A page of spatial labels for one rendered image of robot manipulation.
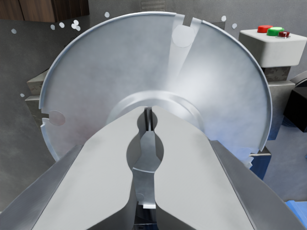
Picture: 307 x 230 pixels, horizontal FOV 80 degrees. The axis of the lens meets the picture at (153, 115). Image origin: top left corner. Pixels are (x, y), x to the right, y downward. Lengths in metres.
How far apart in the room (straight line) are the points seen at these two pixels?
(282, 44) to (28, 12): 0.67
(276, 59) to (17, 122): 1.39
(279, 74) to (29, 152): 1.53
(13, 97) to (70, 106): 1.14
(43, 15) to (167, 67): 0.55
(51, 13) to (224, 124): 0.60
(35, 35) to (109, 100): 0.95
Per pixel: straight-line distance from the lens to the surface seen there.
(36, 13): 0.72
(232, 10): 1.04
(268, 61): 0.42
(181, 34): 0.20
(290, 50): 0.43
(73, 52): 0.22
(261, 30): 0.49
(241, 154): 0.29
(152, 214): 0.38
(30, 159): 1.67
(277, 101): 0.45
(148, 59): 0.20
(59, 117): 0.26
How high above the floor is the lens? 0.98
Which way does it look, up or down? 58 degrees down
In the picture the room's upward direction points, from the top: 179 degrees counter-clockwise
